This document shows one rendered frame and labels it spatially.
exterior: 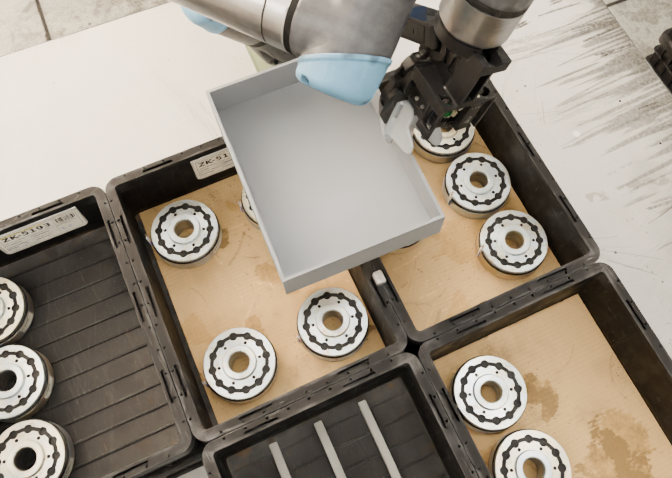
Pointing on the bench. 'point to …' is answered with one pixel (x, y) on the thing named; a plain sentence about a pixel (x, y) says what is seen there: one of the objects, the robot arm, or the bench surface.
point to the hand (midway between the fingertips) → (393, 129)
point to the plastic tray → (320, 175)
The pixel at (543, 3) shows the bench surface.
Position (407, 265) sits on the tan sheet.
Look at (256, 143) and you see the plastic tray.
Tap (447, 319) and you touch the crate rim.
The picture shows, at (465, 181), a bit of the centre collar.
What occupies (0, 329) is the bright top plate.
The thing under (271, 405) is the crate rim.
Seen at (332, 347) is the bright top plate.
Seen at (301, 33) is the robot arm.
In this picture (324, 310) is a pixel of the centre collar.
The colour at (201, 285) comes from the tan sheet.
